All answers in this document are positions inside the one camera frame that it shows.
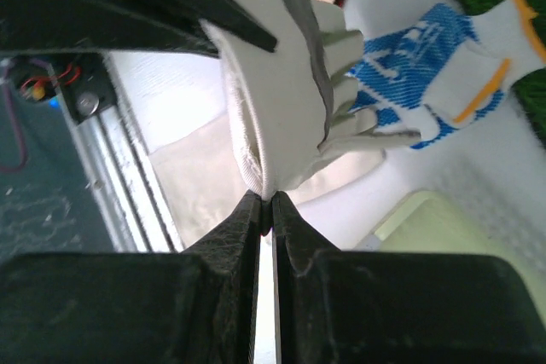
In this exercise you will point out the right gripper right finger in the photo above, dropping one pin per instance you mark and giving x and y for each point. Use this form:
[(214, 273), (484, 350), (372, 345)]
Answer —
[(335, 306)]

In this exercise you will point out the green plastic storage basket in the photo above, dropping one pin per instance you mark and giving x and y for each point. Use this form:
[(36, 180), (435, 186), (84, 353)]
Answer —
[(426, 221)]

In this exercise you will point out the grey striped canvas glove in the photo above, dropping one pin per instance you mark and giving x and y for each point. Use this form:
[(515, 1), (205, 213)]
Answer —
[(291, 110)]

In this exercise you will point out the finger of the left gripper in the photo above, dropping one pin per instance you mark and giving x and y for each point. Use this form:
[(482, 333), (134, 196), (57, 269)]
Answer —
[(40, 27)]

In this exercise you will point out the blue white knit gloves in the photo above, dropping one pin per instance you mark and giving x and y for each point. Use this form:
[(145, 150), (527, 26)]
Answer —
[(434, 77)]

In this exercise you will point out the beige canvas work glove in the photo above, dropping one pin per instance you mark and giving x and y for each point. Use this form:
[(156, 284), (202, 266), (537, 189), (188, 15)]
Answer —
[(202, 183)]

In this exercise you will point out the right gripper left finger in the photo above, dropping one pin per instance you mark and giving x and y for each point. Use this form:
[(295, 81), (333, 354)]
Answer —
[(195, 306)]

